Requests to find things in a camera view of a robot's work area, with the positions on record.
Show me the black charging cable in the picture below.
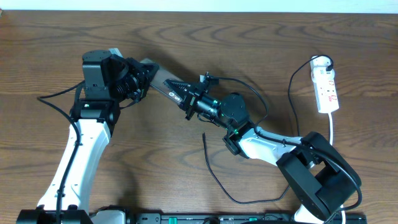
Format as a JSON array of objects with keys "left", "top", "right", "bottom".
[{"left": 201, "top": 54, "right": 335, "bottom": 205}]

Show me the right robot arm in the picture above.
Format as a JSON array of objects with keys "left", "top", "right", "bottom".
[{"left": 164, "top": 77, "right": 362, "bottom": 223}]

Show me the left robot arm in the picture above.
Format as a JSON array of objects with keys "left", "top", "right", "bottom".
[{"left": 16, "top": 49, "right": 159, "bottom": 223}]

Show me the white usb charger plug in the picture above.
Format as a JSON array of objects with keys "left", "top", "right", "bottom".
[{"left": 310, "top": 55, "right": 334, "bottom": 72}]

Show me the white power strip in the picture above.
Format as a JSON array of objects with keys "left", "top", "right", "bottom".
[{"left": 311, "top": 67, "right": 339, "bottom": 114}]

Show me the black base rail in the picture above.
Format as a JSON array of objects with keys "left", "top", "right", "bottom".
[{"left": 133, "top": 212, "right": 368, "bottom": 224}]

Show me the white power strip cord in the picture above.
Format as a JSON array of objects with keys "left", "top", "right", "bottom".
[{"left": 328, "top": 112, "right": 347, "bottom": 224}]

